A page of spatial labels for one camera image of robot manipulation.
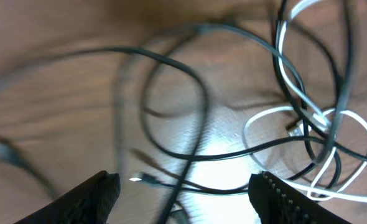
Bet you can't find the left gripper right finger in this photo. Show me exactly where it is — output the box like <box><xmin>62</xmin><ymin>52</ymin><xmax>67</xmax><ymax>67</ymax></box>
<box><xmin>248</xmin><ymin>172</ymin><xmax>347</xmax><ymax>224</ymax></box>

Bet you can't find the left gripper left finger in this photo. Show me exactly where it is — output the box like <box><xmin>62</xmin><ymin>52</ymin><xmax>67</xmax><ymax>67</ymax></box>
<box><xmin>16</xmin><ymin>170</ymin><xmax>121</xmax><ymax>224</ymax></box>

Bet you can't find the white usb cable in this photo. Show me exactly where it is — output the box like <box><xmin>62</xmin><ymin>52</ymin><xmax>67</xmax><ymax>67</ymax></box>
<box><xmin>242</xmin><ymin>0</ymin><xmax>367</xmax><ymax>205</ymax></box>

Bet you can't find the black usb cable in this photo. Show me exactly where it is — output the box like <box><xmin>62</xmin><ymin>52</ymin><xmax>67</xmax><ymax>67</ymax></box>
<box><xmin>270</xmin><ymin>0</ymin><xmax>367</xmax><ymax>190</ymax></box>
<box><xmin>0</xmin><ymin>21</ymin><xmax>367</xmax><ymax>224</ymax></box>

